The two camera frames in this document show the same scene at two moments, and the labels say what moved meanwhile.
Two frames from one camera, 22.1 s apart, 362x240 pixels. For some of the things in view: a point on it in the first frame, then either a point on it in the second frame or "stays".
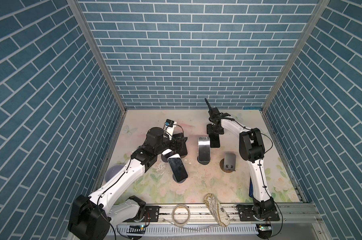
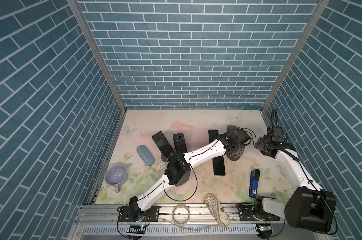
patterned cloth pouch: [221, 215] stays
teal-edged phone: [204, 149] to [219, 166]
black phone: [214, 140] stays
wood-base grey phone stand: [228, 164] to [231, 130]
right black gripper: [209, 130] to [260, 143]
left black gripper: [180, 145] to [242, 144]
